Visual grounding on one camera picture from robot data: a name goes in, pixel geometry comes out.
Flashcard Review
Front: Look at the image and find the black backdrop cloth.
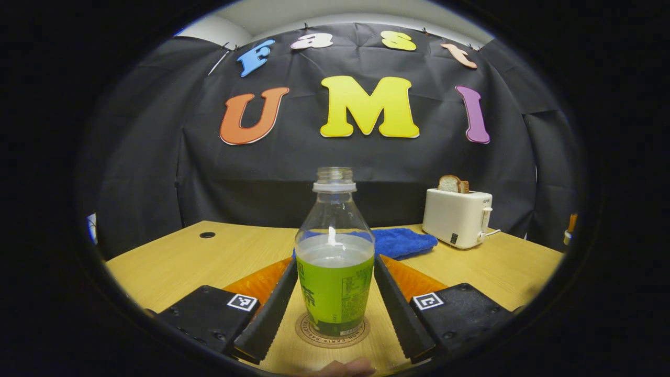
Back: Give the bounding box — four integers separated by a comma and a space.
76, 22, 589, 260

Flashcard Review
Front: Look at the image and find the white toaster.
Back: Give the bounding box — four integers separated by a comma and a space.
422, 188, 494, 249

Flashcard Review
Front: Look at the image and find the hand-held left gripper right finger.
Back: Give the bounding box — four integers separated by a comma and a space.
373, 255, 516, 364

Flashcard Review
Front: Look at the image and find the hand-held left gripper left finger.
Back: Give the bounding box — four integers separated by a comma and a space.
144, 257, 299, 364

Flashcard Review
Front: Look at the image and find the green label water bottle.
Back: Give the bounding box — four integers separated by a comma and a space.
295, 167, 376, 337

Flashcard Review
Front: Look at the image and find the blue towel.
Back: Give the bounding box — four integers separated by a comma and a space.
298, 227, 438, 261

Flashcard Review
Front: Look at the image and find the round wooden coaster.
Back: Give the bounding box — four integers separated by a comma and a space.
295, 312, 371, 349

